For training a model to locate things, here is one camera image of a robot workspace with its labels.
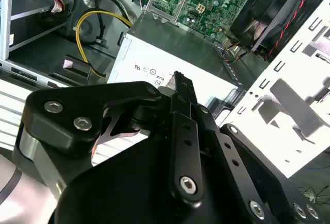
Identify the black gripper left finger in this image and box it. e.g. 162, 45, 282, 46
12, 71, 206, 205

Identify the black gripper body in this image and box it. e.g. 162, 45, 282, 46
53, 130, 258, 224

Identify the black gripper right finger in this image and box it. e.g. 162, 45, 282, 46
192, 104, 328, 224

